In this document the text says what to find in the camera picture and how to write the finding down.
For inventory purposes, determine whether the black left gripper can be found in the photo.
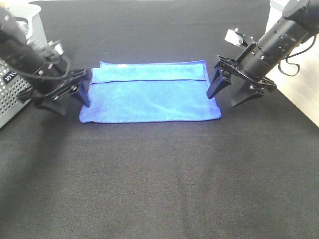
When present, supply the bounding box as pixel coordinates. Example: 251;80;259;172
18;56;90;116

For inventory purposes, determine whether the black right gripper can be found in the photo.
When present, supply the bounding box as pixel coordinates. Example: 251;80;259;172
206;42;277;107

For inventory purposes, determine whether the blue microfibre towel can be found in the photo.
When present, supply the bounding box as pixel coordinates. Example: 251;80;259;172
79;60;222;123

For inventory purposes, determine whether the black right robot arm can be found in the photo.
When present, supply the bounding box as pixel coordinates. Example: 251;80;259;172
206;0;319;107

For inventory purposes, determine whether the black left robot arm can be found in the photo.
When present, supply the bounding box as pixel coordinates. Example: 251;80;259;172
0;7;92;116

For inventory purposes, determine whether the grey perforated laundry basket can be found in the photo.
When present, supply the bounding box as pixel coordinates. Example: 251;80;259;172
0;1;47;127

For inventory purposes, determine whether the grey towel in basket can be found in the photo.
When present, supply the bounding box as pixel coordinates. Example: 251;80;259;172
16;21;29;38

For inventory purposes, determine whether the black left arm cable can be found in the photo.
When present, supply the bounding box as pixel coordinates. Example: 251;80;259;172
32;53;73;82

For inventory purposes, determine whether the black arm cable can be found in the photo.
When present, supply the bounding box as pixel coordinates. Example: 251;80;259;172
32;53;73;82
278;34;319;77

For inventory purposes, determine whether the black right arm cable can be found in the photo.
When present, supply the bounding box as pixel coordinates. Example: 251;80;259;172
278;34;319;77

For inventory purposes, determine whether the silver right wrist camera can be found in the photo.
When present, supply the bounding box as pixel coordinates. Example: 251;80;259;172
224;28;254;49

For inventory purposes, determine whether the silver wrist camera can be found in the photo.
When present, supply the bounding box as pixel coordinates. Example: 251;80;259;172
224;28;254;49
48;40;64;56

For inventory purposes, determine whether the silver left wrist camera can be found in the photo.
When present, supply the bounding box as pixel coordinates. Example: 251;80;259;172
48;40;64;56

